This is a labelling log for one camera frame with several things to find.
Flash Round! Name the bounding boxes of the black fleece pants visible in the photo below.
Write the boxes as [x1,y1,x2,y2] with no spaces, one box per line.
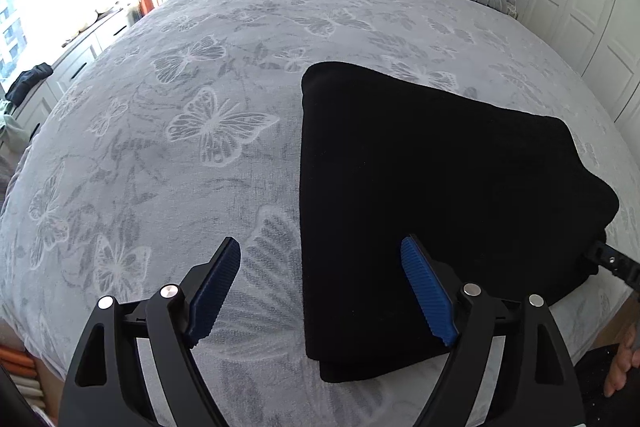
[299,62,620,384]

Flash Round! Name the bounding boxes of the person's right hand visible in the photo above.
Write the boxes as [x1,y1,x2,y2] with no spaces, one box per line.
[603,325,639,398]

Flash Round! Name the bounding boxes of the grey butterfly bedspread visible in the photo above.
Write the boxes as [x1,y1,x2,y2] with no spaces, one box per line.
[1,0,639,426]

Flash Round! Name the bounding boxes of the dark navy garment on sill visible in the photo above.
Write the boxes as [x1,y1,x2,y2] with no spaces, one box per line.
[6,63,53,107]

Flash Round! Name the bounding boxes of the white window drawer cabinet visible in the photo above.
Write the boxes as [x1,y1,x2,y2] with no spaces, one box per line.
[0,3,141,158]

